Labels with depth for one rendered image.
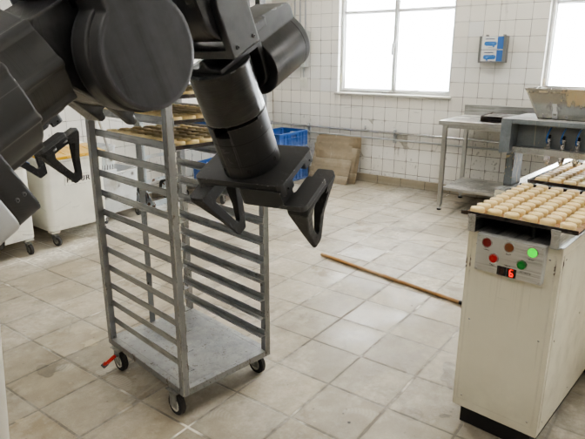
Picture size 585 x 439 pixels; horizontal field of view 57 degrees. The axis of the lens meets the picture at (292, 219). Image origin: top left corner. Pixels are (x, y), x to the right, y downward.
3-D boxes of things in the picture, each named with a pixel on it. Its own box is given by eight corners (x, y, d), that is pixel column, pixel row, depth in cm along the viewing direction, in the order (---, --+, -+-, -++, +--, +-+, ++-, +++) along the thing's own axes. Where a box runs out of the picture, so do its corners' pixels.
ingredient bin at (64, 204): (54, 250, 427) (42, 153, 406) (16, 233, 466) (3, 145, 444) (114, 233, 468) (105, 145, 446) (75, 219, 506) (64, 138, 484)
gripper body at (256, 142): (232, 155, 59) (211, 94, 54) (315, 162, 54) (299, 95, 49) (199, 192, 55) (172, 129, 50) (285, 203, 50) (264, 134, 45)
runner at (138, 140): (181, 151, 197) (181, 143, 196) (175, 151, 195) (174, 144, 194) (98, 134, 240) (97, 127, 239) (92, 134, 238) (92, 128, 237)
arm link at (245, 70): (169, 66, 46) (218, 69, 43) (218, 31, 50) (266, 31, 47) (197, 135, 51) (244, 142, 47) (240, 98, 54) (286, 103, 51)
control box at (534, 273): (477, 266, 204) (480, 231, 200) (543, 283, 189) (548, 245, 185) (473, 268, 202) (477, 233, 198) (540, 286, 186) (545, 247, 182)
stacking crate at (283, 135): (281, 143, 696) (281, 126, 690) (307, 145, 674) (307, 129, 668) (252, 149, 648) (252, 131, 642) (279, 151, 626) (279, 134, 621)
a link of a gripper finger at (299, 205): (291, 217, 62) (269, 147, 56) (348, 225, 58) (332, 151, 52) (262, 258, 57) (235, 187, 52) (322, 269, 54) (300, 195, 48)
